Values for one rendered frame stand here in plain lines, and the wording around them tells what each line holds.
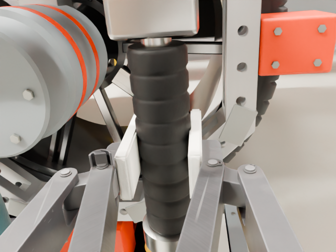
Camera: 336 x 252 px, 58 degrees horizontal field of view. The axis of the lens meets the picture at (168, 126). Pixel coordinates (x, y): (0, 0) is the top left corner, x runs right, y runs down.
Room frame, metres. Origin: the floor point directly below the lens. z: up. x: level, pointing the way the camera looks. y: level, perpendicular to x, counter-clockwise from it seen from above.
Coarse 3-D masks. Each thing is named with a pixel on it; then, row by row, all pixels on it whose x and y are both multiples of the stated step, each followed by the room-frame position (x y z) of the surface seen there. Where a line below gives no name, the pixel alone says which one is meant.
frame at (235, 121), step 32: (224, 0) 0.42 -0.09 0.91; (256, 0) 0.37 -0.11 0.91; (224, 32) 0.42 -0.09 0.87; (256, 32) 0.37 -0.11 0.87; (224, 64) 0.42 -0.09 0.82; (256, 64) 0.37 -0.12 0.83; (224, 96) 0.40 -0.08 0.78; (256, 96) 0.38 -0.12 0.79; (224, 128) 0.38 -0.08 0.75; (0, 160) 0.46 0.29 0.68; (0, 192) 0.42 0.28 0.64; (32, 192) 0.44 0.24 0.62
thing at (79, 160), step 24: (0, 0) 0.72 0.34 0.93; (72, 0) 0.51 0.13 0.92; (96, 0) 0.51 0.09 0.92; (216, 0) 0.55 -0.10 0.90; (96, 24) 0.55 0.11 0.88; (216, 24) 0.64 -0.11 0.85; (120, 48) 0.50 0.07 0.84; (192, 48) 0.49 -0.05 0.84; (216, 48) 0.48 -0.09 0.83; (120, 72) 0.50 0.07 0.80; (216, 72) 0.52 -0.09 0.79; (96, 96) 0.51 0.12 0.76; (192, 96) 0.66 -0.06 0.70; (216, 96) 0.46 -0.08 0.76; (72, 120) 0.51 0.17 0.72; (48, 144) 0.57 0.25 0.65; (72, 144) 0.60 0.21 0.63; (96, 144) 0.61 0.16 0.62; (48, 168) 0.50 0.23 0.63
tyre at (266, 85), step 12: (264, 0) 0.45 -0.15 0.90; (276, 0) 0.45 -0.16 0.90; (264, 12) 0.45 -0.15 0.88; (264, 84) 0.45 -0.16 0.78; (276, 84) 0.46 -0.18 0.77; (264, 96) 0.45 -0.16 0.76; (264, 108) 0.46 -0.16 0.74; (228, 156) 0.46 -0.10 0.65; (24, 168) 0.50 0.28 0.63; (48, 180) 0.50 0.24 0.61
